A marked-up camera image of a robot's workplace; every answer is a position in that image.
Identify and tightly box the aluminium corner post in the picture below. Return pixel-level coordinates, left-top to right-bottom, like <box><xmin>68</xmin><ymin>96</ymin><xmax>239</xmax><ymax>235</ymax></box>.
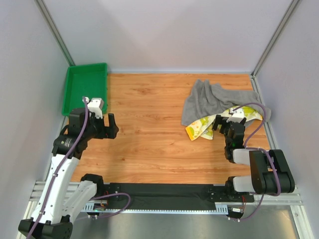
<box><xmin>34</xmin><ymin>0</ymin><xmax>75</xmax><ymax>66</ymax></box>
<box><xmin>251</xmin><ymin>0</ymin><xmax>302</xmax><ymax>77</ymax></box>

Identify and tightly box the left aluminium corner post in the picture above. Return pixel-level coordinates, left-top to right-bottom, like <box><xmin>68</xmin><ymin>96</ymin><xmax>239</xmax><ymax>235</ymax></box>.
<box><xmin>34</xmin><ymin>0</ymin><xmax>75</xmax><ymax>66</ymax></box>

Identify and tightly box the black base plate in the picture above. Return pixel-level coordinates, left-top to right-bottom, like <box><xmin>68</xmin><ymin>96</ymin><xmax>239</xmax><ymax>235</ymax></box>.
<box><xmin>93</xmin><ymin>183</ymin><xmax>254</xmax><ymax>211</ymax></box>

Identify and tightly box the right aluminium corner post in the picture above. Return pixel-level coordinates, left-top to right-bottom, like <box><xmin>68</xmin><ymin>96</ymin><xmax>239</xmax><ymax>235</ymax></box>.
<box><xmin>251</xmin><ymin>0</ymin><xmax>302</xmax><ymax>77</ymax></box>

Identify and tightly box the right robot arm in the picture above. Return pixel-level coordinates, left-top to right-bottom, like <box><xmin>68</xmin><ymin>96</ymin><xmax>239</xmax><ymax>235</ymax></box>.
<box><xmin>212</xmin><ymin>115</ymin><xmax>295</xmax><ymax>196</ymax></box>

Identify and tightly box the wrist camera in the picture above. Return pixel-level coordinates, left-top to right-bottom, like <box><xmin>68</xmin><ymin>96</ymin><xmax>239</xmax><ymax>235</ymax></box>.
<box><xmin>227</xmin><ymin>108</ymin><xmax>245</xmax><ymax>123</ymax></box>
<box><xmin>87</xmin><ymin>98</ymin><xmax>104</xmax><ymax>119</ymax></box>

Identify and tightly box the aluminium frame rail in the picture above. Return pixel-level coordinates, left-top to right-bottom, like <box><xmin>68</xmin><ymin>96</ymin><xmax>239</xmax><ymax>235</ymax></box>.
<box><xmin>29</xmin><ymin>181</ymin><xmax>304</xmax><ymax>215</ymax></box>

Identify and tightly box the yellow green patterned towel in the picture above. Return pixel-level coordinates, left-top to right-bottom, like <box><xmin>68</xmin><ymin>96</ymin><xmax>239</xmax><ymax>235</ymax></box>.
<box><xmin>185</xmin><ymin>106</ymin><xmax>263</xmax><ymax>141</ymax></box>

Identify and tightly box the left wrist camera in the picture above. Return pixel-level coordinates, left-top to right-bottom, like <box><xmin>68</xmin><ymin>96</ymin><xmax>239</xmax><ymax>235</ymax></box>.
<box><xmin>87</xmin><ymin>98</ymin><xmax>104</xmax><ymax>119</ymax></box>

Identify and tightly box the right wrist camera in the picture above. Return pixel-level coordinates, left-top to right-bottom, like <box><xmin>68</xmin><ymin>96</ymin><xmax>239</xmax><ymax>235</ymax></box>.
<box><xmin>227</xmin><ymin>108</ymin><xmax>245</xmax><ymax>123</ymax></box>

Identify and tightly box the green plastic tray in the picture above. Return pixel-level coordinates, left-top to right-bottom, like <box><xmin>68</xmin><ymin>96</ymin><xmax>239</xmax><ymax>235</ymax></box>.
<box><xmin>62</xmin><ymin>63</ymin><xmax>108</xmax><ymax>116</ymax></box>

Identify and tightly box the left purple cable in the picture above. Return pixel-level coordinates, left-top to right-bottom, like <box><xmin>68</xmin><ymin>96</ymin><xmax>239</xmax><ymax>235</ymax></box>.
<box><xmin>26</xmin><ymin>96</ymin><xmax>132</xmax><ymax>239</ymax></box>

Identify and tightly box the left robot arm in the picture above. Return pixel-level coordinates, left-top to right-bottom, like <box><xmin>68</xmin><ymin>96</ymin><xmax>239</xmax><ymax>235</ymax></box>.
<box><xmin>18</xmin><ymin>107</ymin><xmax>119</xmax><ymax>239</ymax></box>

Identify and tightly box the grey towel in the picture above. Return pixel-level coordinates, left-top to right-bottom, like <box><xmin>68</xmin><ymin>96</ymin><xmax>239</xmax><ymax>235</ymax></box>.
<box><xmin>181</xmin><ymin>80</ymin><xmax>271</xmax><ymax>126</ymax></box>

